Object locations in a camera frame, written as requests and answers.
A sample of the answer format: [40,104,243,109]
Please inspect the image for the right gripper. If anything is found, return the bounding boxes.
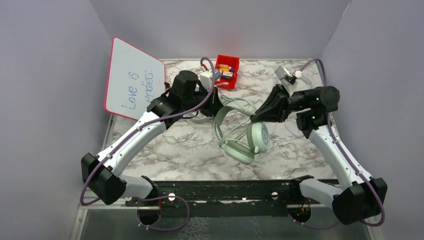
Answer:
[250,83,312,124]

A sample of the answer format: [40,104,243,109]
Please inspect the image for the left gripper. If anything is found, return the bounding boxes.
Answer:
[182,84,227,117]

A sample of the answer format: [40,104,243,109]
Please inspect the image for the green headphones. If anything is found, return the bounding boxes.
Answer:
[211,96,271,165]

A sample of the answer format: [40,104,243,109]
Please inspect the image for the green headphone cable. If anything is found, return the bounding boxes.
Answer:
[213,94,263,150]

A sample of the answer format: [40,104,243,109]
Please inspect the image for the grey white gaming headset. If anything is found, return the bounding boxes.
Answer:
[187,112,212,124]

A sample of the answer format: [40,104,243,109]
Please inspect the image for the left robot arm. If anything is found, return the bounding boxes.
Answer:
[80,68,223,206]

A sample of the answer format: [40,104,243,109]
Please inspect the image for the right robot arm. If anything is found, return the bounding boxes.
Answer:
[250,84,388,227]

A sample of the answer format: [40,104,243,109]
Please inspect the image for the white headphones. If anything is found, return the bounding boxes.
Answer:
[299,74,315,90]

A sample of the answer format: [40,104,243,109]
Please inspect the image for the white small box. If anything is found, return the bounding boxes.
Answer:
[221,71,234,81]

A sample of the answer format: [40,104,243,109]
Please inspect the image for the red plastic bin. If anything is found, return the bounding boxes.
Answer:
[215,54,240,90]

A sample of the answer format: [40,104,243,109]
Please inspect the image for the pink framed whiteboard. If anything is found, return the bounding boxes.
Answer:
[103,37,166,120]

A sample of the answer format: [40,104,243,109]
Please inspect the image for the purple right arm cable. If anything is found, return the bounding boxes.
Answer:
[287,58,386,230]

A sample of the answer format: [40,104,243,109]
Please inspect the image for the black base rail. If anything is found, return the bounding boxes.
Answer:
[125,180,308,218]

